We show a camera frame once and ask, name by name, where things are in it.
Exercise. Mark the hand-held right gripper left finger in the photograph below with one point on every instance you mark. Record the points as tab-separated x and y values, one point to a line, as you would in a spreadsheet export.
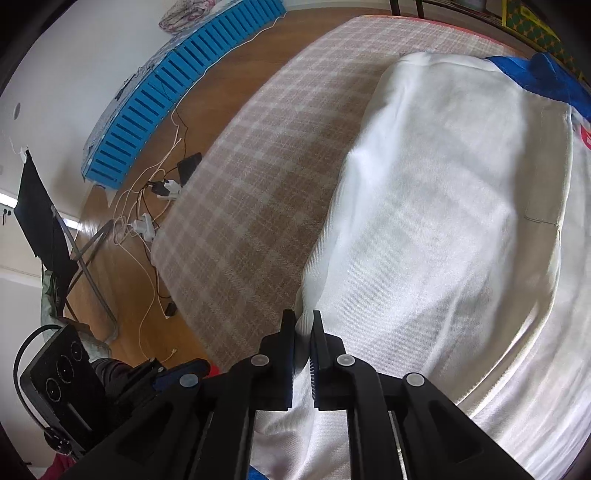
290	369

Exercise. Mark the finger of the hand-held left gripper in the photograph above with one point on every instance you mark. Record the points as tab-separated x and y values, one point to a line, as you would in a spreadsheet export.
178	368

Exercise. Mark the black folding chair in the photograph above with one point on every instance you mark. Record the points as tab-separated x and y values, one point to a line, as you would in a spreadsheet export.
39	217

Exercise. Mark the white power strip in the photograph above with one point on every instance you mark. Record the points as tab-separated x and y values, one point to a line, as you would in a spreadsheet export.
170	188
144	227

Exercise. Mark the black power adapter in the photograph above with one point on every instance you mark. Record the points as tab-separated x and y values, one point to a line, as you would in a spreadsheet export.
189	167

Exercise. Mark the bed with plaid sheet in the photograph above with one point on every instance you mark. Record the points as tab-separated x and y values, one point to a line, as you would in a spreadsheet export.
258	184

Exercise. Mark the grey printed cloth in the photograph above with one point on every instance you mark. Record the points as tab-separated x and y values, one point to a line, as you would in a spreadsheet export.
115	110

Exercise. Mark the floral cloth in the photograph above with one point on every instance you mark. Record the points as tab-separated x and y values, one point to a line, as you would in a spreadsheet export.
184	16

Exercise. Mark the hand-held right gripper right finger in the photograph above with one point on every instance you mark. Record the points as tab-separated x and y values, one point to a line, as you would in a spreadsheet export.
315	369

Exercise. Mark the small black adapter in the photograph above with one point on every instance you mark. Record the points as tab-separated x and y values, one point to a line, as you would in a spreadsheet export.
170	309

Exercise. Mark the blue slatted crate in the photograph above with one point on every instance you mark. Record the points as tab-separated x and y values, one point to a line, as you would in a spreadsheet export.
152	106

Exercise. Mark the white and blue jacket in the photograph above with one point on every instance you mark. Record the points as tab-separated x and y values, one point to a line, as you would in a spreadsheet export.
438	230

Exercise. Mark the yellow and green bag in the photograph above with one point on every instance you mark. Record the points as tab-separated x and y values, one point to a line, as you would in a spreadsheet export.
535	27

